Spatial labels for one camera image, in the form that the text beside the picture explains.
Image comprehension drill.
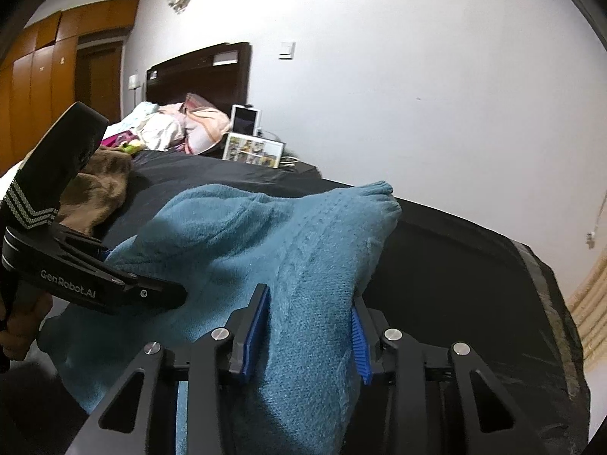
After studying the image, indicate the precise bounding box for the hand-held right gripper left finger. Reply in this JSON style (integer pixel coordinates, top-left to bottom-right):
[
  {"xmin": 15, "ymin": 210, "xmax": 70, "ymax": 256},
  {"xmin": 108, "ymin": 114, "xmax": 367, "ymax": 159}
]
[{"xmin": 71, "ymin": 283, "xmax": 271, "ymax": 455}]

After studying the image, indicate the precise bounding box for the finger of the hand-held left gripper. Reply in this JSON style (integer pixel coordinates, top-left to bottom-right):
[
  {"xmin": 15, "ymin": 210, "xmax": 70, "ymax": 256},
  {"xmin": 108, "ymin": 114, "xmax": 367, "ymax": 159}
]
[
  {"xmin": 114, "ymin": 272, "xmax": 187, "ymax": 316},
  {"xmin": 59, "ymin": 225, "xmax": 113, "ymax": 264}
]

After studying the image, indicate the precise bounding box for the white bedsheet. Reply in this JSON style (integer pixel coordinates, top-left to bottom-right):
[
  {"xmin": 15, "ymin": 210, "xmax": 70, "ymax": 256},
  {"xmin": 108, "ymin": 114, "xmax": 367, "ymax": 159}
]
[{"xmin": 0, "ymin": 161, "xmax": 24, "ymax": 200}]

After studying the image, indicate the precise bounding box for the person's left forearm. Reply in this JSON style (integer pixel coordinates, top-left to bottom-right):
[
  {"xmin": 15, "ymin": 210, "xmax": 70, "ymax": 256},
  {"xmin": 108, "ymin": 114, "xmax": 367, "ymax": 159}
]
[{"xmin": 0, "ymin": 359, "xmax": 93, "ymax": 455}]

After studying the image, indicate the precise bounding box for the brown fleece garment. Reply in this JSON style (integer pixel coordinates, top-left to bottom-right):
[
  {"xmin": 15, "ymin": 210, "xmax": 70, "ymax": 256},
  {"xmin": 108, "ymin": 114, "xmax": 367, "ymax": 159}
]
[{"xmin": 56, "ymin": 146, "xmax": 134, "ymax": 238}]

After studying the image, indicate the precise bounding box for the dark nightstand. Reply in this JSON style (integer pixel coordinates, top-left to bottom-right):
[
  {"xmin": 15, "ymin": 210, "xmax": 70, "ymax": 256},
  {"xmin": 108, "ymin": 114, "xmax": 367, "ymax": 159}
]
[{"xmin": 282, "ymin": 154, "xmax": 319, "ymax": 176}]

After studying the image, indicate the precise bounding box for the pink striped pillow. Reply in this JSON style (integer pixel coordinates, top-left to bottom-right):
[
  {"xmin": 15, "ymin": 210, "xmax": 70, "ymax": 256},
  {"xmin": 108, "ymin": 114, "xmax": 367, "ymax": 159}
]
[{"xmin": 182, "ymin": 93, "xmax": 233, "ymax": 155}]

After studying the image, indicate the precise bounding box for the white tablet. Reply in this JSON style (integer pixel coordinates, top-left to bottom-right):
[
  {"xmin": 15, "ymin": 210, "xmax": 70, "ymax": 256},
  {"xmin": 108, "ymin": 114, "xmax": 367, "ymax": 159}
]
[{"xmin": 230, "ymin": 103, "xmax": 263, "ymax": 137}]

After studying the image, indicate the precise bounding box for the white wall cable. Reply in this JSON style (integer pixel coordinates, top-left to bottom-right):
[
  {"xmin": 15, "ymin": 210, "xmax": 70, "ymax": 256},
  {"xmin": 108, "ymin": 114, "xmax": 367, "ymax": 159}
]
[{"xmin": 585, "ymin": 209, "xmax": 604, "ymax": 249}]

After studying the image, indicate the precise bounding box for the brown wooden door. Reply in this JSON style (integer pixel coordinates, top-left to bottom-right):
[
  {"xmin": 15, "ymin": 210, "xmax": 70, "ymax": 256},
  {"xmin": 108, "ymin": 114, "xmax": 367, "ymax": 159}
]
[{"xmin": 76, "ymin": 40, "xmax": 125, "ymax": 126}]

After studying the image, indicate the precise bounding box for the black bed cover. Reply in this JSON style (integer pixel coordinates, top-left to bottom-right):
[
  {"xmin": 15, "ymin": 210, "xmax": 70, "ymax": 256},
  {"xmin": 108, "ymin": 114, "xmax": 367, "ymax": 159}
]
[{"xmin": 92, "ymin": 149, "xmax": 591, "ymax": 455}]

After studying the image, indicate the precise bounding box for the photo collage frame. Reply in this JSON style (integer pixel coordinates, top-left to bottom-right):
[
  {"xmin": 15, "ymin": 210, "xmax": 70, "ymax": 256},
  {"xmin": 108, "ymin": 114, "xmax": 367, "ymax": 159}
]
[{"xmin": 222, "ymin": 133, "xmax": 286, "ymax": 169}]

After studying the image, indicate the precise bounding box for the wooden wardrobe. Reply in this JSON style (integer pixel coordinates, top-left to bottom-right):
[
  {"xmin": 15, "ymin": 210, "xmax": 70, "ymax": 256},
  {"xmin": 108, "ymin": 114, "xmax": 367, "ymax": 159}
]
[{"xmin": 0, "ymin": 0, "xmax": 140, "ymax": 176}]

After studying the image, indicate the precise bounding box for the cream curtain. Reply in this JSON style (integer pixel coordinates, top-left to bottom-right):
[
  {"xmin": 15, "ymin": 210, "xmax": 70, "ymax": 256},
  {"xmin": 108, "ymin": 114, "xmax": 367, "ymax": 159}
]
[{"xmin": 564, "ymin": 246, "xmax": 607, "ymax": 366}]

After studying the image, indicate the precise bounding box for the dark wooden headboard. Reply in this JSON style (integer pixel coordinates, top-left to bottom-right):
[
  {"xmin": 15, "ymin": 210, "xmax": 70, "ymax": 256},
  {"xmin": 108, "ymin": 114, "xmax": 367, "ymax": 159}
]
[{"xmin": 145, "ymin": 42, "xmax": 252, "ymax": 115}]

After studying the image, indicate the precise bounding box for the light blue cloth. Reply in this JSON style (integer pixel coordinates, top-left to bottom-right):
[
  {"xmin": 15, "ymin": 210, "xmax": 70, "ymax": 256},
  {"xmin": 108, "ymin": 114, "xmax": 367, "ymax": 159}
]
[{"xmin": 124, "ymin": 102, "xmax": 159, "ymax": 127}]

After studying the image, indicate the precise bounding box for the person's left hand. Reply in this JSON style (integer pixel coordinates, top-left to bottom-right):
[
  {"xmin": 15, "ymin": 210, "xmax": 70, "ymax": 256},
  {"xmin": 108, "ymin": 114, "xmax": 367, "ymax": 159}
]
[{"xmin": 0, "ymin": 291, "xmax": 54, "ymax": 363}]

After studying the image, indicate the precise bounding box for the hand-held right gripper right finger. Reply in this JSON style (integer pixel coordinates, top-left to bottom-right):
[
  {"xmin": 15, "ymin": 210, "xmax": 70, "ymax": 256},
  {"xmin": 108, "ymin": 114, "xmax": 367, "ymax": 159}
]
[{"xmin": 351, "ymin": 296, "xmax": 529, "ymax": 455}]

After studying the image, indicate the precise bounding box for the teal fleece garment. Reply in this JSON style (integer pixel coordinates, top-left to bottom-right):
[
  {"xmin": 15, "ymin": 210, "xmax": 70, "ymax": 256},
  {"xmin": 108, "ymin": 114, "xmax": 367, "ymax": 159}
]
[{"xmin": 38, "ymin": 181, "xmax": 403, "ymax": 455}]

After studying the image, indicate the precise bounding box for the white crumpled garment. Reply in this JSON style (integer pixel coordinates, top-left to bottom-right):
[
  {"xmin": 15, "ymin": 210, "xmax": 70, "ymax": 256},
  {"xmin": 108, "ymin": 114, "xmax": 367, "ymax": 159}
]
[{"xmin": 141, "ymin": 116, "xmax": 187, "ymax": 151}]

